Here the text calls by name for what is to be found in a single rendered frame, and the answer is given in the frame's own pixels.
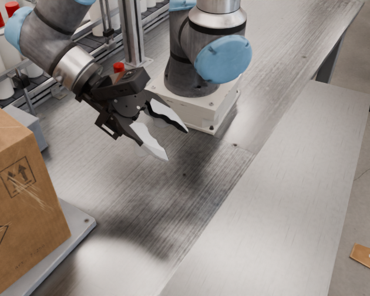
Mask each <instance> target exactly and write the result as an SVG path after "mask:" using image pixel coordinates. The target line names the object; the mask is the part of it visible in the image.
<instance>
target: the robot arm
mask: <svg viewBox="0 0 370 296"><path fill-rule="evenodd" d="M95 2H96V0H39V1H38V3H37V4H36V6H35V7H34V9H32V8H31V7H29V6H24V7H21V8H19V9H18V10H17V11H15V12H14V14H13V15H12V17H10V18H9V19H8V21H7V23H6V25H5V29H4V35H5V39H6V40H7V41H8V42H9V43H10V44H11V45H12V46H14V47H15V48H16V49H17V50H18V51H19V52H20V54H21V55H23V56H24V57H27V58H28V59H29V60H31V61H32V62H33V63H34V64H36V65H37V66H38V67H40V68H41V69H42V70H43V71H45V72H46V73H47V74H48V75H50V76H51V77H53V78H54V79H55V80H56V81H57V82H59V83H60V84H61V85H62V86H64V87H65V88H67V90H69V91H73V93H74V94H75V95H76V96H75V99H76V100H77V101H78V102H79V103H81V102H82V101H83V100H84V101H85V102H86V103H87V104H89V105H90V106H91V107H93V108H94V109H95V110H97V111H98V112H99V113H100V114H99V116H98V118H97V119H96V121H95V123H94V124H95V125H96V126H98V127H99V128H101V129H102V130H103V131H104V132H106V133H107V134H108V135H109V136H110V137H112V138H113V139H115V140H117V138H118V137H121V136H122V135H125V136H127V137H129V138H131V139H132V140H133V141H134V152H135V153H136V154H137V155H138V156H139V157H143V156H147V155H148V154H151V155H152V156H154V157H155V158H157V159H159V160H162V161H164V162H167V161H169V158H168V156H167V153H166V151H165V149H164V148H162V147H161V146H160V145H159V144H158V142H157V140H156V139H155V138H153V137H151V135H150V134H149V131H148V128H147V127H146V125H145V124H144V123H139V122H133V121H136V120H137V118H138V117H139V114H140V111H141V110H143V111H144V113H145V114H147V115H148V116H150V117H152V118H153V122H154V125H155V126H157V127H159V128H165V127H167V126H170V125H173V126H174V127H176V128H177V129H178V130H180V131H182V132H184V133H186V134H187V133H188V129H187V127H186V126H185V125H184V123H183V122H182V121H181V119H180V118H179V117H178V115H177V114H176V113H175V112H174V111H173V110H172V109H171V108H170V106H169V105H168V104H167V103H166V102H165V101H164V100H163V99H162V98H161V97H160V96H158V95H157V94H155V93H153V92H151V91H149V90H146V89H144V88H145V87H146V84H147V83H148V81H149V80H150V79H151V78H150V76H149V75H148V73H147V72H146V70H145V68H144V67H143V66H142V67H139V68H134V69H130V70H126V71H123V72H119V73H114V74H111V75H107V76H104V77H101V76H100V74H101V73H102V70H103V66H102V65H100V64H99V63H97V62H96V59H95V58H94V57H93V56H91V55H90V54H89V53H87V52H86V51H85V50H84V49H82V48H81V47H80V46H78V45H77V44H76V43H75V42H74V41H73V40H71V37H72V35H73V34H74V33H75V31H76V30H77V28H78V26H79V25H80V23H81V22H82V20H83V19H84V17H85V15H86V14H87V12H88V11H89V9H90V7H91V6H92V4H94V3H95ZM240 2H241V0H170V2H169V24H170V56H169V60H168V62H167V65H166V68H165V71H164V85H165V87H166V88H167V89H168V90H169V91H170V92H171V93H174V94H175V95H179V96H182V97H203V96H207V95H210V94H212V93H214V92H215V91H216V90H217V89H218V88H219V87H220V84H223V83H227V82H230V81H232V80H234V79H236V78H238V77H239V75H240V74H242V73H243V72H244V71H245V70H246V69H247V68H248V66H249V64H250V62H251V58H252V55H253V52H252V48H251V45H250V42H249V41H248V39H246V38H245V28H246V22H247V14H246V12H245V10H244V9H243V8H242V7H241V6H240ZM103 124H104V125H105V126H106V127H108V128H109V129H110V130H111V131H113V132H114V134H113V135H112V134H110V133H109V132H108V131H107V130H106V129H104V128H103V127H102V125H103Z"/></svg>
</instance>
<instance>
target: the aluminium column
mask: <svg viewBox="0 0 370 296"><path fill-rule="evenodd" d="M118 4H119V13H120V22H121V27H122V36H123V46H124V51H125V60H126V64H128V65H132V66H134V67H138V66H139V65H141V64H142V63H143V62H145V58H144V44H143V31H142V17H141V10H140V0H118Z"/></svg>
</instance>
